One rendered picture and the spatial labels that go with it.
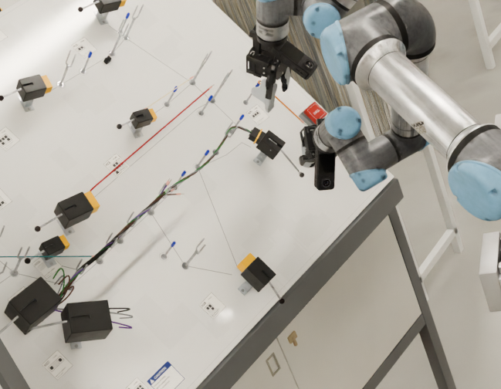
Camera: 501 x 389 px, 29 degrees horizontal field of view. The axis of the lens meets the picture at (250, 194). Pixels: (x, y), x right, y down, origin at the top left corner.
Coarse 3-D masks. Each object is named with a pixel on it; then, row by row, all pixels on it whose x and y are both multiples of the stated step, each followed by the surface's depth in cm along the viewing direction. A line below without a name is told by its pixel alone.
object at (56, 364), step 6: (54, 354) 211; (60, 354) 212; (48, 360) 210; (54, 360) 211; (60, 360) 211; (66, 360) 212; (42, 366) 209; (48, 366) 209; (54, 366) 210; (60, 366) 210; (66, 366) 211; (72, 366) 211; (54, 372) 209; (60, 372) 210
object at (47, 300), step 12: (36, 288) 201; (48, 288) 202; (12, 300) 198; (24, 300) 199; (36, 300) 200; (48, 300) 201; (60, 300) 202; (12, 312) 200; (24, 312) 198; (36, 312) 199; (48, 312) 201; (24, 324) 199; (36, 324) 202
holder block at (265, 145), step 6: (270, 132) 251; (264, 138) 249; (270, 138) 250; (276, 138) 250; (258, 144) 250; (264, 144) 249; (270, 144) 249; (282, 144) 250; (264, 150) 251; (276, 150) 249; (270, 156) 251
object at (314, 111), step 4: (312, 104) 268; (316, 104) 268; (308, 108) 267; (312, 108) 267; (316, 108) 268; (320, 108) 268; (304, 112) 266; (308, 112) 266; (312, 112) 267; (316, 112) 267; (320, 112) 268; (324, 112) 268; (308, 116) 266; (312, 116) 266; (316, 116) 266; (320, 116) 267; (324, 116) 268; (312, 120) 266
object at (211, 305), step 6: (210, 294) 232; (204, 300) 231; (210, 300) 232; (216, 300) 232; (204, 306) 230; (210, 306) 231; (216, 306) 232; (222, 306) 232; (210, 312) 230; (216, 312) 231
